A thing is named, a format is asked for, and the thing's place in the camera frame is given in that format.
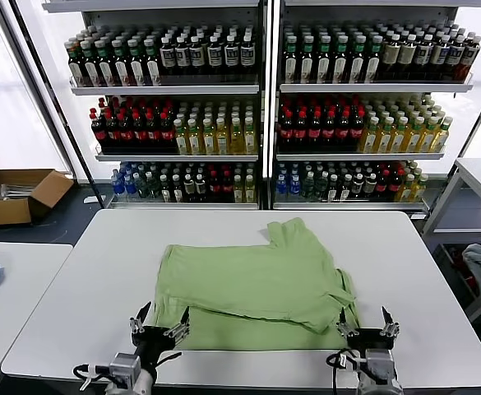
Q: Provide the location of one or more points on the grey metal parts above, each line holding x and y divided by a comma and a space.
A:
14, 191

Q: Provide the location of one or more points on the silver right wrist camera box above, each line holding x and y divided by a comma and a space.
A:
382, 364

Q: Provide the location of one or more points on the brown cardboard box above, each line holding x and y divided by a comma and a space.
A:
1, 212

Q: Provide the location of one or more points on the small white flat object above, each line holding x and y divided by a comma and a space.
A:
92, 200

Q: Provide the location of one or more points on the small cola bottle red cap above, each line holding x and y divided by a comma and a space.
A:
226, 187
380, 187
214, 187
393, 187

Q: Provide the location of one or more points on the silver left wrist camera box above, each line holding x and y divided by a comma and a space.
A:
125, 367

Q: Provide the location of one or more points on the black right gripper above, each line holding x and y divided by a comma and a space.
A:
369, 339

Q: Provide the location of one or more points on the small yellow juice bottle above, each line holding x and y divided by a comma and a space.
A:
418, 191
237, 191
406, 192
249, 191

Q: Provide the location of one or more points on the reddish tea bottle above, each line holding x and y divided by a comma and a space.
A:
468, 57

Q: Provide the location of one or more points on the blue water bottle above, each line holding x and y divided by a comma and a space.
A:
130, 186
294, 186
117, 185
281, 186

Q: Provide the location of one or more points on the black diagonal window bar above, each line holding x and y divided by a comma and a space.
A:
58, 107

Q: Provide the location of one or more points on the red cloth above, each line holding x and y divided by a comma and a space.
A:
471, 283

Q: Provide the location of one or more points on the dark bottle white blue label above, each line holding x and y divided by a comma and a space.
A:
439, 55
246, 54
197, 54
454, 57
167, 55
181, 55
214, 54
423, 55
230, 54

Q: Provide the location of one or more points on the white metal shelf rack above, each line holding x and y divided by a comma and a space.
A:
162, 89
367, 87

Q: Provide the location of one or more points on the dark bottle beige label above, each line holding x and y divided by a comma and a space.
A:
390, 55
406, 55

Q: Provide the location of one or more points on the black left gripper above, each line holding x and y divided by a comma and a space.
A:
154, 339

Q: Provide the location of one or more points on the dark bottle green cap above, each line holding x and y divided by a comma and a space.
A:
75, 66
152, 66
323, 61
90, 66
373, 61
306, 61
357, 61
136, 66
105, 66
121, 66
340, 61
290, 61

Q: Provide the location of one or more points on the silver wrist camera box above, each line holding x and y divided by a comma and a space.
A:
382, 364
125, 367

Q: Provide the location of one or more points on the green polo shirt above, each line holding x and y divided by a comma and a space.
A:
244, 280

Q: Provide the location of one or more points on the grey metal frame table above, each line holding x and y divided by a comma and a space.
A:
441, 197

